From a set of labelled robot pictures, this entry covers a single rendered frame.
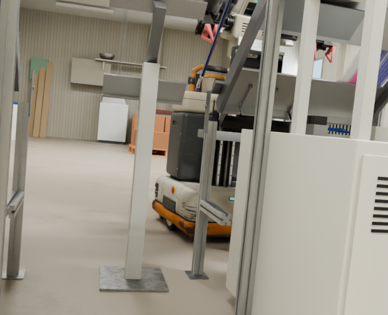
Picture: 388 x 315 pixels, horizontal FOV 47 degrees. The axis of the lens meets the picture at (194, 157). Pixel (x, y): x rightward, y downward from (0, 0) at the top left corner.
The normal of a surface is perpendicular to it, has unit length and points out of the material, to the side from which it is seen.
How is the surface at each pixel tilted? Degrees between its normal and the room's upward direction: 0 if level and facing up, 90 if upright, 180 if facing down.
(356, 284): 90
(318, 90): 137
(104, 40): 90
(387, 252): 90
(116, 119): 90
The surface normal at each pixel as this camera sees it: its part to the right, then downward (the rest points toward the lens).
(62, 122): 0.21, 0.09
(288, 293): -0.96, -0.07
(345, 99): 0.11, 0.79
